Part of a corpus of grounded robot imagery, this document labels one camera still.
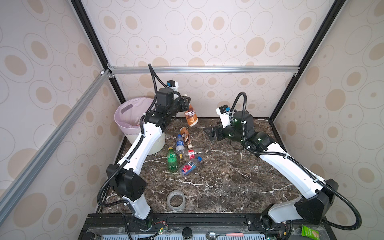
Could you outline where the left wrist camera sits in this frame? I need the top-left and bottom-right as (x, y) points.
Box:
(167, 80), (179, 92)

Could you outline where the clear tape roll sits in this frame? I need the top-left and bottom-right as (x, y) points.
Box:
(167, 190), (186, 212)

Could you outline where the white plastic waste bin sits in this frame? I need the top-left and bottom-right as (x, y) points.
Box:
(113, 97), (166, 156)

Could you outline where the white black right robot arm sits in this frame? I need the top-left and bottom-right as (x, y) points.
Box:
(204, 92), (362, 231)

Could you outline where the green snack packet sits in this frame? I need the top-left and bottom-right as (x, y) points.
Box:
(301, 226), (320, 240)

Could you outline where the crushed bottle pink label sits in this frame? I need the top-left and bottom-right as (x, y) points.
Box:
(179, 157), (203, 177)

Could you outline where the black round knob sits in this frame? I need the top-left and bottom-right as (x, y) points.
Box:
(182, 227), (193, 240)

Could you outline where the black frame post left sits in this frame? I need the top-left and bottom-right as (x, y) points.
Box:
(70, 0), (126, 104)

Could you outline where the black frame post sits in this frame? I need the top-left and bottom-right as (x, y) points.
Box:
(70, 0), (126, 104)
(269, 0), (347, 123)

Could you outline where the blue label water bottle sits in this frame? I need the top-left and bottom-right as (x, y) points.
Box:
(176, 134), (186, 155)

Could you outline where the clear bottle red label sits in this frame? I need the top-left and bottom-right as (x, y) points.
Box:
(177, 148), (205, 160)

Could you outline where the aluminium frame bar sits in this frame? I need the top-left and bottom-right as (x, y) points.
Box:
(111, 66), (300, 74)
(1, 69), (112, 224)

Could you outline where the green plastic soda bottle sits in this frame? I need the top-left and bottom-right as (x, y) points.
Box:
(167, 147), (178, 172)

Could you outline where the aluminium frame bar back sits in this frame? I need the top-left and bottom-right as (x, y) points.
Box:
(111, 66), (300, 74)

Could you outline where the black frame post right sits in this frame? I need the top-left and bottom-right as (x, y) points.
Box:
(269, 0), (347, 123)

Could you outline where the brown Nescafe bottle front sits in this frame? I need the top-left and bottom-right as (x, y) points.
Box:
(184, 104), (198, 127)

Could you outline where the pink bin liner bag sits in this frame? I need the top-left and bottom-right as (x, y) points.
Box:
(114, 97), (153, 136)

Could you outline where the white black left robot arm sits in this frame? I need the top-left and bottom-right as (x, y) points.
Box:
(97, 81), (191, 231)

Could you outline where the aluminium frame bar left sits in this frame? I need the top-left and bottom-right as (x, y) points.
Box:
(1, 69), (112, 224)

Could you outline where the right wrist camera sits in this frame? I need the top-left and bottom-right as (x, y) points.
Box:
(216, 105), (231, 128)

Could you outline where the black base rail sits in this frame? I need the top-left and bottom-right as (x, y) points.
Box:
(79, 213), (336, 240)

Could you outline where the metal spoon red handle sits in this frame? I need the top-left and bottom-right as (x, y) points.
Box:
(206, 232), (244, 240)

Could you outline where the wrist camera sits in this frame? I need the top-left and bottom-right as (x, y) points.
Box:
(167, 80), (179, 92)
(216, 105), (231, 128)

